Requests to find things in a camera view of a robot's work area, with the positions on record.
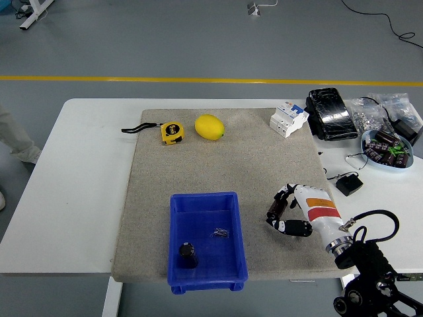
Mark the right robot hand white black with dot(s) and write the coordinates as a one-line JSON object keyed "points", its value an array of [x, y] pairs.
{"points": [[322, 211]]}

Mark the dark cylindrical battery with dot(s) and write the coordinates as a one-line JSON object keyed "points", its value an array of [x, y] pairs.
{"points": [[188, 259], [277, 208]]}

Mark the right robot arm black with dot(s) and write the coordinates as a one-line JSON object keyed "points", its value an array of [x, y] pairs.
{"points": [[367, 261]]}

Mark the black printed cylindrical battery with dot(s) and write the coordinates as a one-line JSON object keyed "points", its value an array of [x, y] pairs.
{"points": [[388, 158], [373, 154], [401, 161]]}

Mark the small green battery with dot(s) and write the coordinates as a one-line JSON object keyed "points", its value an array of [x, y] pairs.
{"points": [[397, 150]]}

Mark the brown cylindrical battery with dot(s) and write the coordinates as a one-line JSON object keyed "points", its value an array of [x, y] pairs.
{"points": [[386, 138]]}

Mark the black wrapped box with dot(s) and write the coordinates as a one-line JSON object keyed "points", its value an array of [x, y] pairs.
{"points": [[332, 114]]}

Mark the small black power adapter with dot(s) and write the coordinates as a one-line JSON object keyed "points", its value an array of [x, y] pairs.
{"points": [[349, 185]]}

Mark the white table leg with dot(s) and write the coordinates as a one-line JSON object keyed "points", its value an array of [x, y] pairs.
{"points": [[345, 284], [110, 297]]}

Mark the light blue bowl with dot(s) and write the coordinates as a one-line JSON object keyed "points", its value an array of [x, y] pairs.
{"points": [[390, 168]]}

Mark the white circuit breaker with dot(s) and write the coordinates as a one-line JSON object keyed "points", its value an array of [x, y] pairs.
{"points": [[287, 120]]}

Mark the clear bag of metal nuts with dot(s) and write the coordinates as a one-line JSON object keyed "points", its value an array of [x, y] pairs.
{"points": [[363, 119]]}

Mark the grey-brown mat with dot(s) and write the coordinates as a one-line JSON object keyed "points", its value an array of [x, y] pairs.
{"points": [[231, 165]]}

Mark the small pile of screws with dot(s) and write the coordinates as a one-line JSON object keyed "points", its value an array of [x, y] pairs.
{"points": [[219, 232]]}

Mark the blue plastic bin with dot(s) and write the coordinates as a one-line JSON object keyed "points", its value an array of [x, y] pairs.
{"points": [[215, 257]]}

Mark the large black power adapter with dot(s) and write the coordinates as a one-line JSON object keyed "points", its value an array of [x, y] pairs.
{"points": [[406, 128]]}

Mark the clear plastic bag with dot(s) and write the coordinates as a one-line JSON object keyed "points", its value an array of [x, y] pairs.
{"points": [[401, 105]]}

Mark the yellow lemon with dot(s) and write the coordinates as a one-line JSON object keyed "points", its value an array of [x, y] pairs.
{"points": [[209, 127]]}

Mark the yellow tape measure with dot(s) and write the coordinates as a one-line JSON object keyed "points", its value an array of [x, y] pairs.
{"points": [[172, 132]]}

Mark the silver floor socket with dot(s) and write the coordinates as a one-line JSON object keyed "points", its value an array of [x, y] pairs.
{"points": [[253, 9]]}

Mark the person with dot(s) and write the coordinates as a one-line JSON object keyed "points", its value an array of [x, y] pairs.
{"points": [[20, 145]]}

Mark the blue object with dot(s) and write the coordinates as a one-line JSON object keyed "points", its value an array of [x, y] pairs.
{"points": [[4, 5]]}

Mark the white desk frame leg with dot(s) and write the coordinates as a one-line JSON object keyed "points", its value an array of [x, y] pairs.
{"points": [[33, 14]]}

